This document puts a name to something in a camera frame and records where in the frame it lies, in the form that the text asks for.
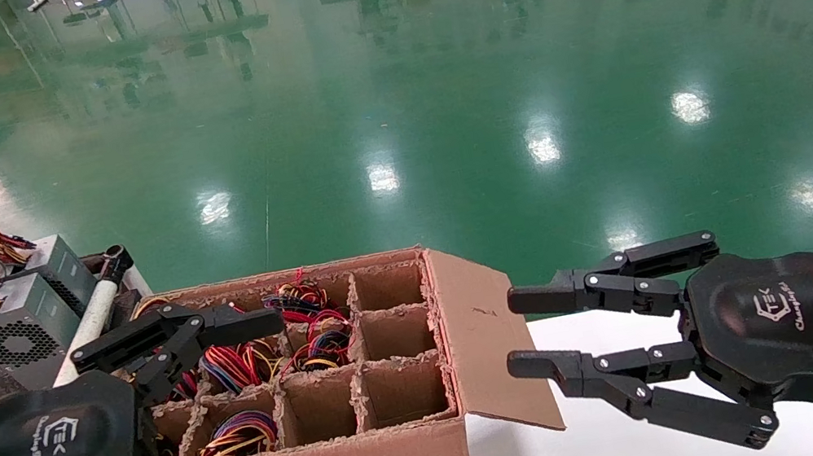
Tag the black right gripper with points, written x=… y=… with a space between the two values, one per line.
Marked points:
x=786 y=321

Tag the black pipe end clamp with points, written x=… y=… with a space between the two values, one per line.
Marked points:
x=115 y=260

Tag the grey power supply unit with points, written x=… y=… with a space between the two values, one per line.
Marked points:
x=19 y=334

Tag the small grey power supply case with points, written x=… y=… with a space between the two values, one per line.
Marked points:
x=63 y=273

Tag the cardboard divider grid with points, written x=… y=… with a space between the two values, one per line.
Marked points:
x=396 y=337

